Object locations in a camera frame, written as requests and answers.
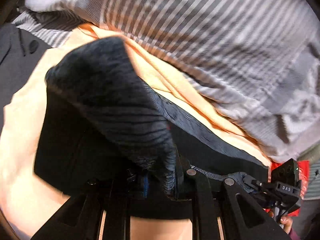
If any black pants grey waistband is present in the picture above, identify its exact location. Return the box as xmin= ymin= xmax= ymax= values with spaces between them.
xmin=34 ymin=37 xmax=268 ymax=219

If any person's right hand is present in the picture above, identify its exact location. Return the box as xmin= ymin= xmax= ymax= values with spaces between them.
xmin=280 ymin=216 xmax=293 ymax=234

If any orange bed sheet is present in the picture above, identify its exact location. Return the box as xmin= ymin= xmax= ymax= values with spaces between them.
xmin=1 ymin=24 xmax=271 ymax=239

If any grey striped blanket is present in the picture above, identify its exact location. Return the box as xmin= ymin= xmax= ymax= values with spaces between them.
xmin=13 ymin=0 xmax=319 ymax=162

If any dark grey garment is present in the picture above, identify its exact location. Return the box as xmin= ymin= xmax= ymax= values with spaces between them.
xmin=0 ymin=23 xmax=51 ymax=126

